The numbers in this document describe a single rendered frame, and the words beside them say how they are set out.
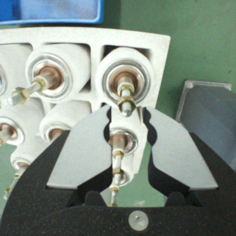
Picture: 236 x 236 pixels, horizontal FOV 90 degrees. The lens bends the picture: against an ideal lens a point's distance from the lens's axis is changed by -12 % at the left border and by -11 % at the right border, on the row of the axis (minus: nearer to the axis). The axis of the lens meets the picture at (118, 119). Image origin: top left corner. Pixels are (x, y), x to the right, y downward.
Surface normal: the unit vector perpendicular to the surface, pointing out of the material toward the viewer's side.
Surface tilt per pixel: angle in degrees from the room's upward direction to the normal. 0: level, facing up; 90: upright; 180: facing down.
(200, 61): 0
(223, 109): 90
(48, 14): 0
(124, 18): 0
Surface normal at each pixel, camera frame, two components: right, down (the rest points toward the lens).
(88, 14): -0.02, 0.52
